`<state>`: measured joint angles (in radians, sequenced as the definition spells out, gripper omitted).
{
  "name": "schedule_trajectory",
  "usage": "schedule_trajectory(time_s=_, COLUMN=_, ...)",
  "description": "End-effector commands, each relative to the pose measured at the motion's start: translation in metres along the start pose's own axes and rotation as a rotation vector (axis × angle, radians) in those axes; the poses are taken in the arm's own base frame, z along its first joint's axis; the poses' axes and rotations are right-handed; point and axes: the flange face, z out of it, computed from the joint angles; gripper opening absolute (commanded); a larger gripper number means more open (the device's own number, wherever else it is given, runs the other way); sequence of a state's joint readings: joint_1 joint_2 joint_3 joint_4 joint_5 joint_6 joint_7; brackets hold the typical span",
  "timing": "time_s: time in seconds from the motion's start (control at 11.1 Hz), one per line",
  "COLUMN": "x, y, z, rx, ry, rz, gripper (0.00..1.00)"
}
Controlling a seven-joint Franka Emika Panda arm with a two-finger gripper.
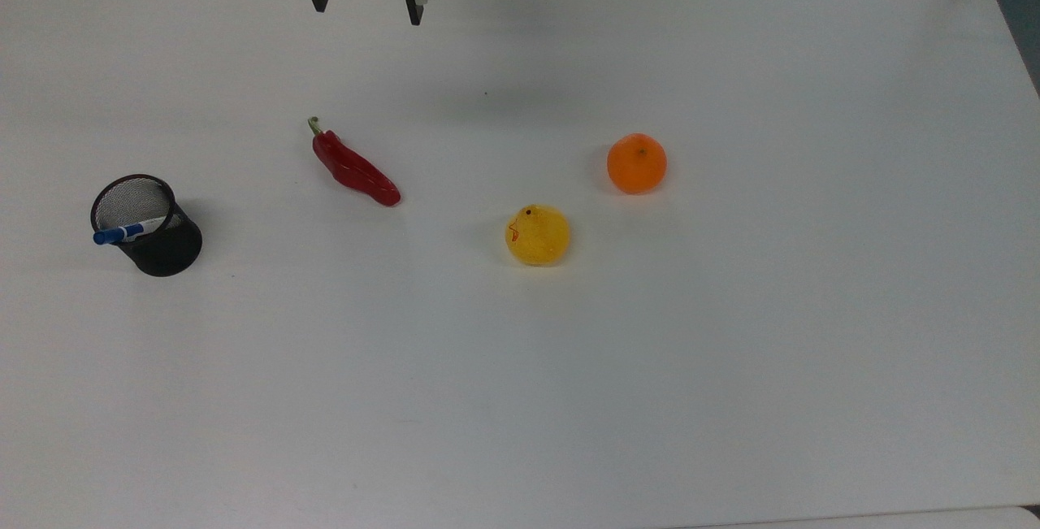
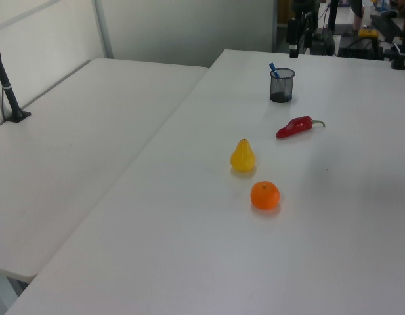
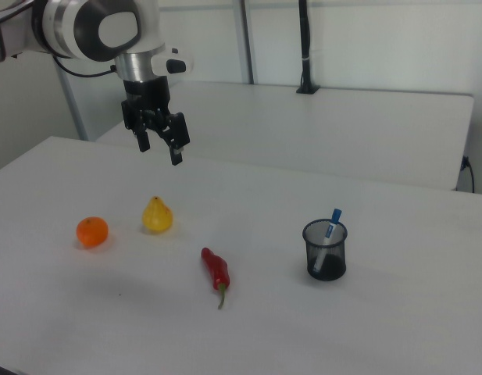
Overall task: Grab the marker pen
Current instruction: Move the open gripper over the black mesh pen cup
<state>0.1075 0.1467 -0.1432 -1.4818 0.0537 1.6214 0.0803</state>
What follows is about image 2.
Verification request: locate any black mesh pen holder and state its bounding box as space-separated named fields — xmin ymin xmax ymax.
xmin=269 ymin=68 xmax=296 ymax=103

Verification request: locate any yellow plastic pear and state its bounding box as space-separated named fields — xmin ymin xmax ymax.
xmin=229 ymin=138 xmax=257 ymax=173

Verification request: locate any orange mandarin fruit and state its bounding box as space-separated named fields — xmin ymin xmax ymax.
xmin=250 ymin=180 xmax=281 ymax=211

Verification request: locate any red chili pepper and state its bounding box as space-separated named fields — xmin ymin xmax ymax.
xmin=275 ymin=115 xmax=326 ymax=140

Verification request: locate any short black pole white band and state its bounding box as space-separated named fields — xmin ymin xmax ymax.
xmin=287 ymin=18 xmax=300 ymax=59

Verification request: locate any black upright stand with base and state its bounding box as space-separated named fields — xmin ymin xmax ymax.
xmin=312 ymin=0 xmax=340 ymax=55

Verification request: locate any black equipment box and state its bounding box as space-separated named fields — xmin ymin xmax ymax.
xmin=337 ymin=35 xmax=384 ymax=60

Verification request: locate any black curved bracket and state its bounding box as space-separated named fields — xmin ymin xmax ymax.
xmin=296 ymin=9 xmax=318 ymax=55

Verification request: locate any black camera pole with base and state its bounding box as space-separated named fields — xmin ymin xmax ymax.
xmin=0 ymin=32 xmax=32 ymax=123

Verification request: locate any black table clamp mount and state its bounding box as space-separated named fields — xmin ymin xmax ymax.
xmin=390 ymin=28 xmax=405 ymax=70

